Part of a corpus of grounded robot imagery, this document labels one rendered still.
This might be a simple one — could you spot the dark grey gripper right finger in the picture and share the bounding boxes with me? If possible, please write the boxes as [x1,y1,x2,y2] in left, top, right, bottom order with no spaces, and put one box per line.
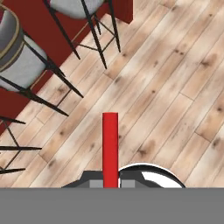
[117,170,152,189]

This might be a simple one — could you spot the red straw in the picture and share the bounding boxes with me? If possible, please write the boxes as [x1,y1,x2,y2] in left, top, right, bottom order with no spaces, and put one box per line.
[101,112,120,189]

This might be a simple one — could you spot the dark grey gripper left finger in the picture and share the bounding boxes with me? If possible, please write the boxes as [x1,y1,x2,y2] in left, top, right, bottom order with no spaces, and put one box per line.
[61,171,105,189]

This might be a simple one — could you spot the black and white round base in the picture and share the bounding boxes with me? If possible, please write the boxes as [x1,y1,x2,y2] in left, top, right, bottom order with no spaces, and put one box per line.
[117,162,186,189]

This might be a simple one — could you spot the dark red counter cabinet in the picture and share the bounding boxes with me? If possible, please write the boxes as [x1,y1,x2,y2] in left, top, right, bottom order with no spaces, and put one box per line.
[0,0,134,137]

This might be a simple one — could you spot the grey bar stool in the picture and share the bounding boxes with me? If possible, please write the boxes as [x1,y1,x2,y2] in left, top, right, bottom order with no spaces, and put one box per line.
[0,115,43,175]
[43,0,122,70]
[0,6,85,117]

